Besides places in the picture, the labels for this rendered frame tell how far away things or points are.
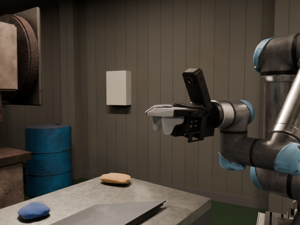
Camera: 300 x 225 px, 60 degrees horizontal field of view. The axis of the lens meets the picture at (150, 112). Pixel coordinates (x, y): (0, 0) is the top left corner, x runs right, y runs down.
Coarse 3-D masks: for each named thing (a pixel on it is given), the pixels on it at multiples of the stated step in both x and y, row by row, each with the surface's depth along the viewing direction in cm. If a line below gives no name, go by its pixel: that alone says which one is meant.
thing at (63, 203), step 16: (64, 192) 116; (80, 192) 116; (96, 192) 116; (112, 192) 116; (128, 192) 116; (144, 192) 116; (160, 192) 116; (176, 192) 116; (16, 208) 100; (64, 208) 100; (80, 208) 100; (176, 208) 100; (192, 208) 100; (208, 208) 108; (0, 224) 88; (16, 224) 88; (32, 224) 88; (48, 224) 88; (144, 224) 88; (160, 224) 88; (176, 224) 88
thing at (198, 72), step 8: (184, 72) 61; (192, 72) 59; (200, 72) 59; (184, 80) 62; (192, 80) 59; (200, 80) 59; (192, 88) 62; (200, 88) 60; (192, 96) 63; (200, 96) 61; (208, 96) 62; (208, 104) 62
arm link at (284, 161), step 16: (288, 96) 70; (288, 112) 66; (272, 128) 67; (288, 128) 63; (256, 144) 65; (272, 144) 62; (288, 144) 60; (256, 160) 64; (272, 160) 61; (288, 160) 58
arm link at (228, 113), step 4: (212, 100) 67; (216, 100) 67; (220, 100) 68; (224, 100) 68; (220, 104) 65; (224, 104) 66; (228, 104) 67; (224, 108) 65; (228, 108) 66; (232, 108) 67; (224, 112) 64; (228, 112) 65; (232, 112) 66; (224, 116) 64; (228, 116) 65; (232, 116) 66; (224, 120) 65; (228, 120) 66; (232, 120) 67; (224, 124) 65; (228, 124) 67; (216, 128) 66; (220, 128) 67
